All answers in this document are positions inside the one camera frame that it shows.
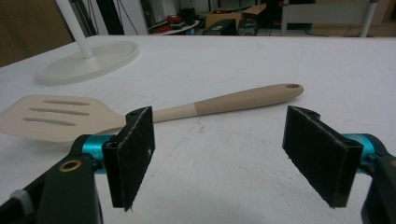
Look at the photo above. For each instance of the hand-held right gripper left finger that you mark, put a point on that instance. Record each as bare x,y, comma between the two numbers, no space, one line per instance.
130,155

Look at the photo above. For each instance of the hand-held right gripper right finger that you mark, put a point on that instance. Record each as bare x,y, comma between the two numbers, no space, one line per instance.
320,155

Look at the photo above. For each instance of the beige slotted spatula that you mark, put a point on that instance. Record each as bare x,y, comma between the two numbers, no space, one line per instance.
93,116

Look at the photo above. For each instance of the white round lamp stand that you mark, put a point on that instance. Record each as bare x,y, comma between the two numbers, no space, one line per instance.
87,60

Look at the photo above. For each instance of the round white side table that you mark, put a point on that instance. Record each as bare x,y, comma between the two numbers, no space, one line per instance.
182,28

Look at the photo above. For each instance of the black equipment case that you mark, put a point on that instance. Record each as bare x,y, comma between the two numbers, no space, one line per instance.
219,28

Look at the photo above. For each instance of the brown cardboard box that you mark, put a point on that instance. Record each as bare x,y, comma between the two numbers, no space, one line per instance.
232,15

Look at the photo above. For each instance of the white metal frame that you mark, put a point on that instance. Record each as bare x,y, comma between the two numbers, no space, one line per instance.
327,14

